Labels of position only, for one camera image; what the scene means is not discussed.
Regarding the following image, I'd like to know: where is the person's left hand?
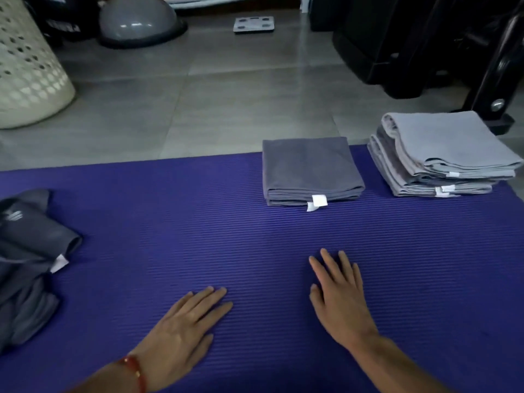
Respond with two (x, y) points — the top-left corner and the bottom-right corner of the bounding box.
(130, 286), (234, 392)

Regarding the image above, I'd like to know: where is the person's right hand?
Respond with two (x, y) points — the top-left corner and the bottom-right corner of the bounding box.
(309, 248), (380, 352)

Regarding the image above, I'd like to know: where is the purple ribbed mat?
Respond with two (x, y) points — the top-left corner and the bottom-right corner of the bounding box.
(0, 145), (524, 393)

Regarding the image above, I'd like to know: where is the pile of dark grey towels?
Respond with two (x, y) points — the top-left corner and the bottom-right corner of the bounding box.
(0, 189), (84, 355)

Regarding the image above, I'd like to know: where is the black weight stack machine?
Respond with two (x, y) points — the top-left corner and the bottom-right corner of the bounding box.
(309, 0), (524, 136)

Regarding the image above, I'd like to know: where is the white bathroom scale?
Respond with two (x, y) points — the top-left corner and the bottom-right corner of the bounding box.
(233, 16), (276, 35)

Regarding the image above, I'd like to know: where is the white perforated laundry basket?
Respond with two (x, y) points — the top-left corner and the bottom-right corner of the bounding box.
(0, 0), (76, 130)

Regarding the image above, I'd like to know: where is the grey balance dome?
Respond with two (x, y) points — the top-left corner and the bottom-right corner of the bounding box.
(98, 0), (189, 50)

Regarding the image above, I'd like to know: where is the black medicine ball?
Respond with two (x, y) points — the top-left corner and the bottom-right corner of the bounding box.
(32, 0), (101, 42)

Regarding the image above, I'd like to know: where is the red string bracelet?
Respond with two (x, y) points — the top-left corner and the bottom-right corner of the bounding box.
(122, 355), (148, 393)

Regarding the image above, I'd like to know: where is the white wall pipe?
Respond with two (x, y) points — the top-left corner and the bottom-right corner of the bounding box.
(163, 0), (302, 11)

